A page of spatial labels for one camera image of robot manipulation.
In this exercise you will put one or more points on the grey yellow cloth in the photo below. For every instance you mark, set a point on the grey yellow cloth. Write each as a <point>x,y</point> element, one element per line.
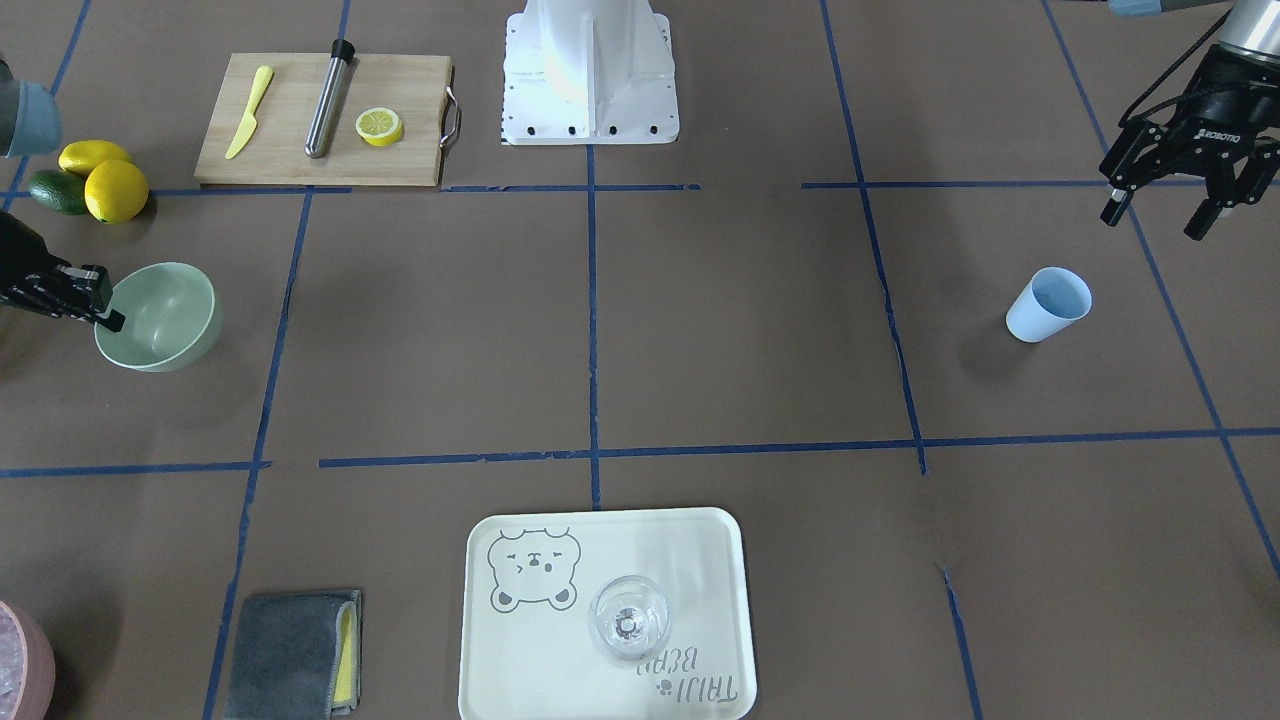
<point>297,656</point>

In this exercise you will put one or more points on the yellow plastic knife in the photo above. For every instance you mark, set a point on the yellow plastic knife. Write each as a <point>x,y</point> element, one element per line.
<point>248,123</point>

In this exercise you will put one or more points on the pink bowl with ice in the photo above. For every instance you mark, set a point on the pink bowl with ice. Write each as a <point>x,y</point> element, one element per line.
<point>28,665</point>

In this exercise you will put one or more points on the green avocado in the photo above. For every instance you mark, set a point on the green avocado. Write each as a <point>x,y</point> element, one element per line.
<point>59,191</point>

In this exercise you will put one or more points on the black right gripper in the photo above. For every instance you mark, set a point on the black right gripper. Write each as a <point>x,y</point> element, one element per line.
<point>30,272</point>

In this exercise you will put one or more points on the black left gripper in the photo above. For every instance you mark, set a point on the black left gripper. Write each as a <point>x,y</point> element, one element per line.
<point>1213,128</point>

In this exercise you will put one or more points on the clear wine glass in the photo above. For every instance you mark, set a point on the clear wine glass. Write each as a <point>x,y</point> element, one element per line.
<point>631,619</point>

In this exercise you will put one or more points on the steel muddler black cap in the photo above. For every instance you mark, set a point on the steel muddler black cap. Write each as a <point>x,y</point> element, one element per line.
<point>327,107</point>

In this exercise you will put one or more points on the light blue cup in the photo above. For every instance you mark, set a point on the light blue cup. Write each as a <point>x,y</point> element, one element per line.
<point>1052,300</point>

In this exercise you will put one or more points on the wooden cutting board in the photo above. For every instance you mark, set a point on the wooden cutting board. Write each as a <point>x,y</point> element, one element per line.
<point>415,86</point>

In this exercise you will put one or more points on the yellow lemon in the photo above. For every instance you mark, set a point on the yellow lemon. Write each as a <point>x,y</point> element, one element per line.
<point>82,157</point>
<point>116,191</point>

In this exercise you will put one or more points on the cream bear tray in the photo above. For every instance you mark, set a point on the cream bear tray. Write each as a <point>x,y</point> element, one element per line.
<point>526,645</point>

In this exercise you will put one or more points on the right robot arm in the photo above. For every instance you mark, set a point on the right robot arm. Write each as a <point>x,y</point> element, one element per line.
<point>30,124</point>

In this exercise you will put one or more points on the yellow lemon back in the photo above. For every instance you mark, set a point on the yellow lemon back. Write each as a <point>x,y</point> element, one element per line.
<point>82,157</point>

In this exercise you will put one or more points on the green bowl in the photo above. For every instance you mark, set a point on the green bowl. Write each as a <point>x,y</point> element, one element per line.
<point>172,317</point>

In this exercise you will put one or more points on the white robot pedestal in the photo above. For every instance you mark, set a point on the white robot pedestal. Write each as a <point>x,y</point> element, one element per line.
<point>589,73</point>

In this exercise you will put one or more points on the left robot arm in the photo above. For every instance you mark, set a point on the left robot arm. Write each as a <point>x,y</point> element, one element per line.
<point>1249,26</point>

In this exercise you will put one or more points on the lemon half slice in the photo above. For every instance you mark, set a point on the lemon half slice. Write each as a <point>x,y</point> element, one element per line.
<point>379,127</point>

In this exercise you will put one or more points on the yellow lemon front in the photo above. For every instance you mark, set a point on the yellow lemon front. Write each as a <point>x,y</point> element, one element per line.
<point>116,191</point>

